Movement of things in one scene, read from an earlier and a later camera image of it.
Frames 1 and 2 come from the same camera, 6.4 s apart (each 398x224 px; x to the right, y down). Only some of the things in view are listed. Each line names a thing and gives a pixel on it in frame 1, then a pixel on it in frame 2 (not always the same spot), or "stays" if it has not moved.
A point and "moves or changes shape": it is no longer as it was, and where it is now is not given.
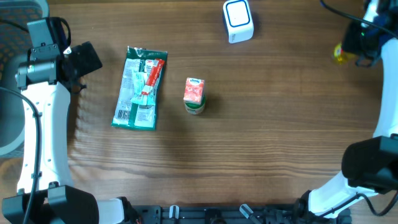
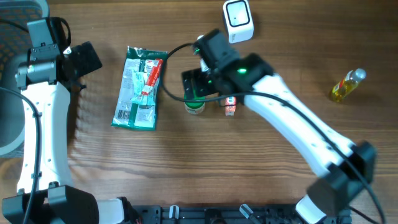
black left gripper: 91,61 stays
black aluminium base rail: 228,214 stays
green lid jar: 194,108 stays
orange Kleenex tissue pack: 194,90 moves or changes shape
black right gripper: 347,47 → 202,85
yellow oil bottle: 340,56 → 347,85
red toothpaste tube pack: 153,68 stays
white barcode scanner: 239,20 stays
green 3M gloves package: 136,104 stays
